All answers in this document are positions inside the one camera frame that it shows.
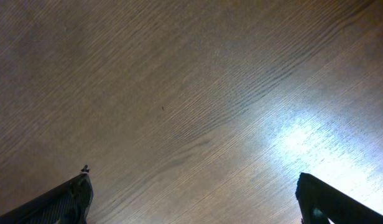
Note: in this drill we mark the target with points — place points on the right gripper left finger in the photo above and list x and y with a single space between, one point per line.
67 203

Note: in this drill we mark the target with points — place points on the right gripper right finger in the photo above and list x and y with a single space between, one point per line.
322 203

